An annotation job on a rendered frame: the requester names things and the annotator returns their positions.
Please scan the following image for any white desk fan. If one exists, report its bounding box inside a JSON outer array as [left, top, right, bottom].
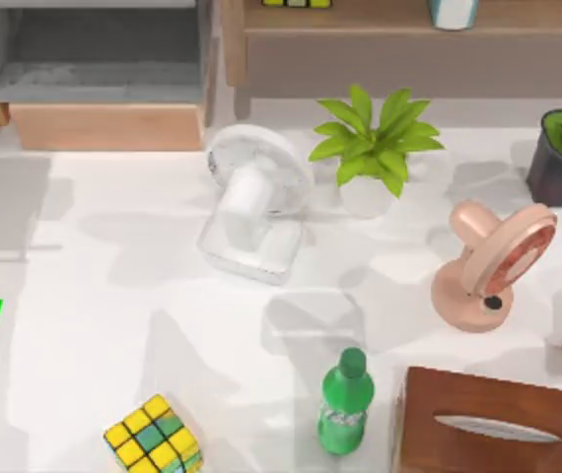
[[196, 124, 316, 287]]

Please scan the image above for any wooden open shelf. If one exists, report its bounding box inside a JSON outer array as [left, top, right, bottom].
[[221, 0, 562, 119]]

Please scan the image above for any green plant in white pot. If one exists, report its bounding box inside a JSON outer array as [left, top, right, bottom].
[[308, 84, 447, 219]]

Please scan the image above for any pink desk fan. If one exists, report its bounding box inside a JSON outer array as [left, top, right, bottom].
[[430, 199, 558, 333]]

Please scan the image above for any yellow and green puzzle cube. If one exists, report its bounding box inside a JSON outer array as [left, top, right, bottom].
[[103, 393, 204, 473]]

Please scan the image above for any puzzle cube on shelf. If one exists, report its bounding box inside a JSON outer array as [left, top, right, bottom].
[[260, 0, 334, 10]]

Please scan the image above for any pale wooden drawer front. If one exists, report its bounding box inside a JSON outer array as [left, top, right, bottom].
[[8, 101, 206, 152]]

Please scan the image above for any white and teal cup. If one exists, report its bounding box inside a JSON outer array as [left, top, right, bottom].
[[426, 0, 480, 32]]

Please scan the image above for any brown wooden tissue box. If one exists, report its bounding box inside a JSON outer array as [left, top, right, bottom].
[[392, 366, 562, 473]]

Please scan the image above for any green bottle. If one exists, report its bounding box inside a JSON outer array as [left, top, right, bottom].
[[316, 347, 376, 455]]

